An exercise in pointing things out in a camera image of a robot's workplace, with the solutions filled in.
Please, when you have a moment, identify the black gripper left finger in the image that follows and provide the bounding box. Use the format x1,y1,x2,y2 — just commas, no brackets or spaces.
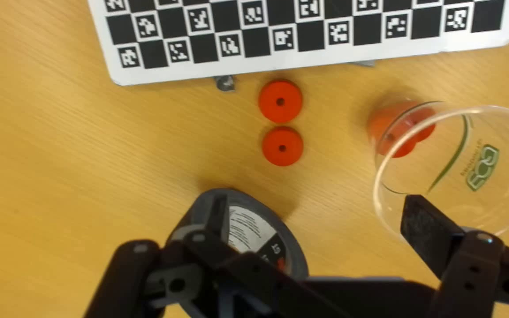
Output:
172,192,243,277

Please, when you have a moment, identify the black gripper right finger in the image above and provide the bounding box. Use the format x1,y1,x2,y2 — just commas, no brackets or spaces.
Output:
400,194,502,295

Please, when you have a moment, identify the orange disc block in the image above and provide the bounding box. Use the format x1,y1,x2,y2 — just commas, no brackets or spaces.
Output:
262,125,304,166
368,100,435,155
259,79,304,123

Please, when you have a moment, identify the black tape roll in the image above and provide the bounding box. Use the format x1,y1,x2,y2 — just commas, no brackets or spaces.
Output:
168,187,312,297

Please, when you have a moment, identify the small metal screw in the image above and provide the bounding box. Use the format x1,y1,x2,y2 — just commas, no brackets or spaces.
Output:
216,76,237,92

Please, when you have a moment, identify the checkered calibration board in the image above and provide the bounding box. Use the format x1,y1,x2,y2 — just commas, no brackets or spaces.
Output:
87,0,509,86

